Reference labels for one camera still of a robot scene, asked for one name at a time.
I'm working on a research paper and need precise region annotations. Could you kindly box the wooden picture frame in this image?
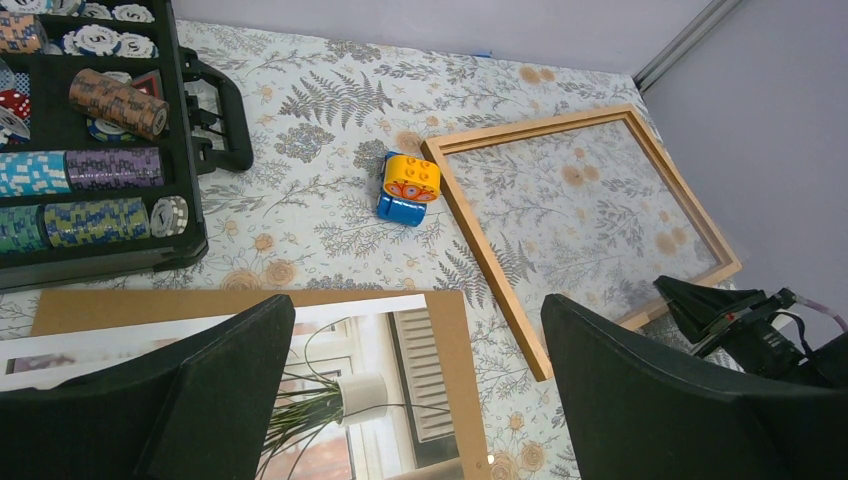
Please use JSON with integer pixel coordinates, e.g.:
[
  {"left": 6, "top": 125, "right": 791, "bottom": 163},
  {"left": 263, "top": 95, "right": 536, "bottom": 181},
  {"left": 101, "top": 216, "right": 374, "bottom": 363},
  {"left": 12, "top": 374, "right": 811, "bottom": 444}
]
[{"left": 421, "top": 103, "right": 743, "bottom": 384}]

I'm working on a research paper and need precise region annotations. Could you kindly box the purple poker chip stack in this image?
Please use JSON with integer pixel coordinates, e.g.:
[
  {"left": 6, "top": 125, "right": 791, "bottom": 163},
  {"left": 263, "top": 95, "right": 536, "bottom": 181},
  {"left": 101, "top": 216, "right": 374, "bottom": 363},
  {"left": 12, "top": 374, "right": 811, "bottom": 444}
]
[{"left": 65, "top": 147, "right": 164, "bottom": 190}]

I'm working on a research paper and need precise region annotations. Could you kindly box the blue yellow poker chip stack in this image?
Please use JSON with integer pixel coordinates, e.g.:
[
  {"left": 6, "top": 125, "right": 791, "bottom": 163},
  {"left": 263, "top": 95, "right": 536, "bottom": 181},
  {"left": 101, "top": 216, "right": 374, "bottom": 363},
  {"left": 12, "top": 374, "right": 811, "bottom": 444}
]
[{"left": 44, "top": 197, "right": 151, "bottom": 248}]

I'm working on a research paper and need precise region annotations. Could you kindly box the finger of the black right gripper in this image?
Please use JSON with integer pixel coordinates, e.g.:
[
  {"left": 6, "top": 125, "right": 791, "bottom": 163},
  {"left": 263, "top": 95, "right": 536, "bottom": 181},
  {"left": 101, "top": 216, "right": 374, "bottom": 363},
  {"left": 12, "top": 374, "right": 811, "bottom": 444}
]
[{"left": 653, "top": 275, "right": 762, "bottom": 344}]

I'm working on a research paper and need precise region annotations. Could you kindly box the orange poker chip roll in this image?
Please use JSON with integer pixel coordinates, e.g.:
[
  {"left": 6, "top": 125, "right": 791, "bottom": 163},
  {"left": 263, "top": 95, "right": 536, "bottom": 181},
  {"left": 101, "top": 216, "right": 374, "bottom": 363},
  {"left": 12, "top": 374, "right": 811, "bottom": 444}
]
[{"left": 68, "top": 69, "right": 169, "bottom": 140}]

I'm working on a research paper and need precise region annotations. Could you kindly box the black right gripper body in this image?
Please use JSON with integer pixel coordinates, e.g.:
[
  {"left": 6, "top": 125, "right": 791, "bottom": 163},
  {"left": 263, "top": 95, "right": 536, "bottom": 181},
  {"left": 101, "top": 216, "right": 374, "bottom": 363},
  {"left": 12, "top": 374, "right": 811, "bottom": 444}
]
[{"left": 693, "top": 288, "right": 847, "bottom": 388}]

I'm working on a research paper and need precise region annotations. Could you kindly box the green poker chip stack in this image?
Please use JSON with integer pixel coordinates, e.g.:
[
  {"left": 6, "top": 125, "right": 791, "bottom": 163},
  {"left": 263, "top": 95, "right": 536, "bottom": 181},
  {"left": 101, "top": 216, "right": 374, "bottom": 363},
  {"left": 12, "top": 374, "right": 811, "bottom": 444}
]
[{"left": 1, "top": 205, "right": 48, "bottom": 254}]

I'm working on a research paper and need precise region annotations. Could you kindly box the cyan poker chip stack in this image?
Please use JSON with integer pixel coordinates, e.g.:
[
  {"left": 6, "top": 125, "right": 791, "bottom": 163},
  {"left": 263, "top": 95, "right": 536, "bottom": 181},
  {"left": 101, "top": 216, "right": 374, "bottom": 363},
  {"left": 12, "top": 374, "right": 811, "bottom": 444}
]
[{"left": 1, "top": 150, "right": 72, "bottom": 198}]

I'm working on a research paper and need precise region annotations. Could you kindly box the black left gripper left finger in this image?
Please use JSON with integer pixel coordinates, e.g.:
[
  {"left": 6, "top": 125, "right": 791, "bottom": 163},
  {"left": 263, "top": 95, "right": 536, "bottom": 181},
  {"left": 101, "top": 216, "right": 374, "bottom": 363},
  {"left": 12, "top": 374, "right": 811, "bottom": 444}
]
[{"left": 1, "top": 295, "right": 295, "bottom": 479}]

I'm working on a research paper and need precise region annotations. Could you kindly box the photo print of window plant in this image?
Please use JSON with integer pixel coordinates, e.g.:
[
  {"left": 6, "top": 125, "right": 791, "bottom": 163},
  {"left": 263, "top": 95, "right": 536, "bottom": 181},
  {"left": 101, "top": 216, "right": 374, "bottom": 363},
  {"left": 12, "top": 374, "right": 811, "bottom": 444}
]
[{"left": 1, "top": 295, "right": 464, "bottom": 479}]

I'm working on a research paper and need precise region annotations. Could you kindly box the brown cardboard backing board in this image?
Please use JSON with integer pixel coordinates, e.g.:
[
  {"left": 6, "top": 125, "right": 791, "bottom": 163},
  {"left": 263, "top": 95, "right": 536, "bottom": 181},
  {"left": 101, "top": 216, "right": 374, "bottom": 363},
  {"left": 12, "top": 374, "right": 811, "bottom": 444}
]
[{"left": 31, "top": 290, "right": 491, "bottom": 479}]

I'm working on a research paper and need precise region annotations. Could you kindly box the black poker chip case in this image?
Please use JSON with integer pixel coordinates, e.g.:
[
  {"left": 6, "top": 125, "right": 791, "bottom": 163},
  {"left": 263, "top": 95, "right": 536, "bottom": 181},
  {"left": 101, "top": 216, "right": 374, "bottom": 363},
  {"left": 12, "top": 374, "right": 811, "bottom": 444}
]
[{"left": 1, "top": 1, "right": 254, "bottom": 292}]

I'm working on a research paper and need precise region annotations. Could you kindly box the floral patterned table mat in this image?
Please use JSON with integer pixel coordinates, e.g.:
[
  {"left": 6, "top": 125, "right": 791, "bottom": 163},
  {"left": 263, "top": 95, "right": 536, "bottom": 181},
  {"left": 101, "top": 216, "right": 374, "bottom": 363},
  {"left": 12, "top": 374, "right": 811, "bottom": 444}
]
[{"left": 1, "top": 21, "right": 739, "bottom": 479}]

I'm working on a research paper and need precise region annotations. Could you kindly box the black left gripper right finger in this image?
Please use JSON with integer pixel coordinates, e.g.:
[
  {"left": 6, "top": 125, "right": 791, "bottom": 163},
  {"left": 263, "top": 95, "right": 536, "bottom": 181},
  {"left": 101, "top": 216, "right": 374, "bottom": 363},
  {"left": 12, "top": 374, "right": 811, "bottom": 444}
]
[{"left": 541, "top": 294, "right": 847, "bottom": 479}]

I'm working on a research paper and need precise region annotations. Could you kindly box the yellow and blue toy block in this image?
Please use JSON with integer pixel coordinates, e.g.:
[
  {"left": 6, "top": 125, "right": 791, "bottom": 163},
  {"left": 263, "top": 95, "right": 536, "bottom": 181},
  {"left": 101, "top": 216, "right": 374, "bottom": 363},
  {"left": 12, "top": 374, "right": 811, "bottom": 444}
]
[{"left": 376, "top": 151, "right": 441, "bottom": 227}]

